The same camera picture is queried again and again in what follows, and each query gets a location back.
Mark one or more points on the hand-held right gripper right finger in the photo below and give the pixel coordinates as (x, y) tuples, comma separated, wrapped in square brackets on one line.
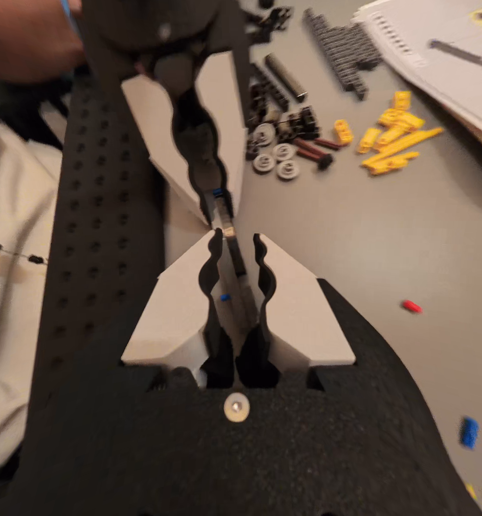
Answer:
[(305, 318)]

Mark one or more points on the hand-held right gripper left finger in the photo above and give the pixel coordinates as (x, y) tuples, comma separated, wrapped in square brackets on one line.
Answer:
[(172, 318)]

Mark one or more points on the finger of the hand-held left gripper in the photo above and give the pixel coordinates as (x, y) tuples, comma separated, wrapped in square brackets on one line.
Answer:
[(152, 117), (224, 100)]

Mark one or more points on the long black toy beam assembly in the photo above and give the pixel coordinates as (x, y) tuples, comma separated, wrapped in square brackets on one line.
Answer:
[(237, 258)]

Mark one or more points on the red connector pin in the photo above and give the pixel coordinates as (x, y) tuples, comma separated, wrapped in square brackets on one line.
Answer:
[(411, 306)]

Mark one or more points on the pile of colourful connector pins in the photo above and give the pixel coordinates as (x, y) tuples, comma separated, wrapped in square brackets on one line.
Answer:
[(468, 431)]

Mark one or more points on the person's left forearm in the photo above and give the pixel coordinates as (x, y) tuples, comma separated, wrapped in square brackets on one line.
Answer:
[(23, 40)]

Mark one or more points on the grey toy pulley wheel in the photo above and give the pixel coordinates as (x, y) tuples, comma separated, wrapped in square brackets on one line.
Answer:
[(264, 163), (288, 170), (264, 135), (284, 152)]

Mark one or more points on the pile of small black connectors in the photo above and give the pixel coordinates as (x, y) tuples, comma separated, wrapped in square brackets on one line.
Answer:
[(305, 121)]

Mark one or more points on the dark brown toy axle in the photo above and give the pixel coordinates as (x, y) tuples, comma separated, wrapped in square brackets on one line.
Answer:
[(307, 156), (309, 147), (329, 143)]

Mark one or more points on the small yellow toy beam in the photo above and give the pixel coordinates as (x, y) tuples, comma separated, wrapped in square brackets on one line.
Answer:
[(343, 131)]

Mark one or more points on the stack of black toy beams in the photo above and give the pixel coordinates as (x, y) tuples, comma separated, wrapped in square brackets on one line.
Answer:
[(341, 52)]

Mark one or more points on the pile of yellow toy pieces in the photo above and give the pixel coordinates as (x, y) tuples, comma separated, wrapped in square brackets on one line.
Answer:
[(402, 119)]

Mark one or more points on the white instruction booklet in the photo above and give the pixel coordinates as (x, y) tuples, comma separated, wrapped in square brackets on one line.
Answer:
[(426, 72)]

